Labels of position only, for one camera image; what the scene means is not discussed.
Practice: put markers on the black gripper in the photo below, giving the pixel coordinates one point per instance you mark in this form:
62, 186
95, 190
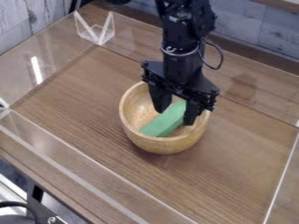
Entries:
178, 77

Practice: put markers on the green rectangular stick block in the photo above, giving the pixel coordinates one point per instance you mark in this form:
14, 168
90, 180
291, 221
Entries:
163, 125

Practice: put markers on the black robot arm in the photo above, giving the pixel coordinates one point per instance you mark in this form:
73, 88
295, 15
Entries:
189, 20

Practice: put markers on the wooden bowl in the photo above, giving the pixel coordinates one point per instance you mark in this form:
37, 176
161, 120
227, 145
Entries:
137, 112

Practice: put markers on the clear acrylic corner bracket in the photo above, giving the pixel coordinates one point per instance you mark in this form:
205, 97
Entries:
97, 34

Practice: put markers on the clear acrylic tray wall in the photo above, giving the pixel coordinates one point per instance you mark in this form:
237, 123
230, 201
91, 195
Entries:
94, 190

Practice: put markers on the black metal table frame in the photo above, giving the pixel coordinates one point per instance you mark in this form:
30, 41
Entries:
43, 214

